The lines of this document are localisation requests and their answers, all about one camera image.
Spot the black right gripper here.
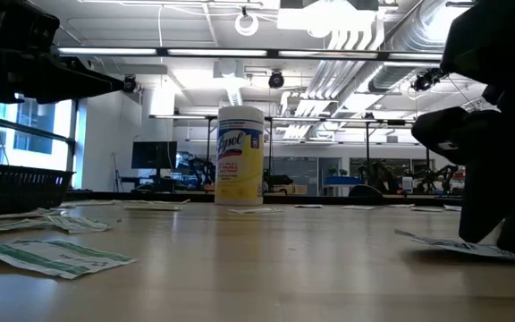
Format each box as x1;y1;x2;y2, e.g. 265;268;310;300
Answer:
410;84;515;255

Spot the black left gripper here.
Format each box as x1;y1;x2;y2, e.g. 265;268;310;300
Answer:
4;0;127;106

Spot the Lysol wipes canister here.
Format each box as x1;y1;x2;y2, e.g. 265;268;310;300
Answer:
214;106;266;207

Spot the LED light strip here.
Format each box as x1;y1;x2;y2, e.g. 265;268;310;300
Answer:
58;47;158;56
166;48;268;57
387;52;444;62
277;49;379;60

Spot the black computer monitor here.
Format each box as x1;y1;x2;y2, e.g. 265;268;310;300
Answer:
130;140;179;180

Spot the black plastic mesh basket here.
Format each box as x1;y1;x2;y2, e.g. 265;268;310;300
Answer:
0;162;75;216

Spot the blue storage bin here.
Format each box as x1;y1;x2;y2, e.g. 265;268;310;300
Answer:
324;174;364;187

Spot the white hanging ring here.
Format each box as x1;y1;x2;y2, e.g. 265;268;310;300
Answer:
233;11;260;38

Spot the black aluminium table frame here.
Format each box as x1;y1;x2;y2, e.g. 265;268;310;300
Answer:
63;190;464;208

